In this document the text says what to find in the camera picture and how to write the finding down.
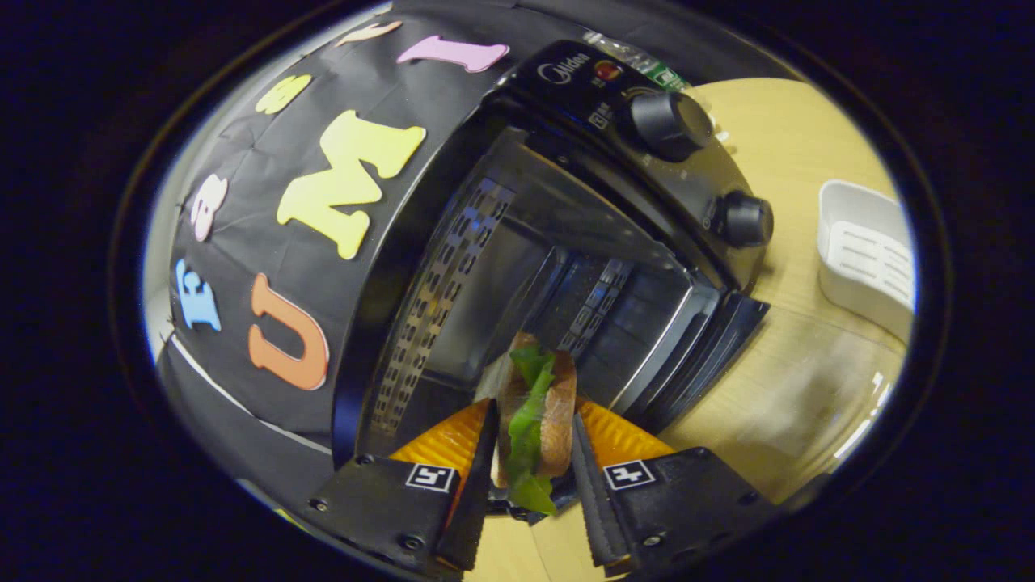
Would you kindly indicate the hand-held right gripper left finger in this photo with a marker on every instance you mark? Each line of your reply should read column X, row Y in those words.
column 481, row 485

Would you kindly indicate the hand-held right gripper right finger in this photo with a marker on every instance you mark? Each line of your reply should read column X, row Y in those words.
column 594, row 493

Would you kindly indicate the lettuce sandwich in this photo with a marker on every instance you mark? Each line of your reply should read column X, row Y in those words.
column 558, row 404

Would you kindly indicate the black electric oven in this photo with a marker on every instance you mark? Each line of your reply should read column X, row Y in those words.
column 566, row 89

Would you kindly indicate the white rectangular tray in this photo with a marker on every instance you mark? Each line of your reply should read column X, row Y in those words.
column 857, row 259

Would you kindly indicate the clear plastic water bottle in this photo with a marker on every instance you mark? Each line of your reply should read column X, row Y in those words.
column 639, row 58

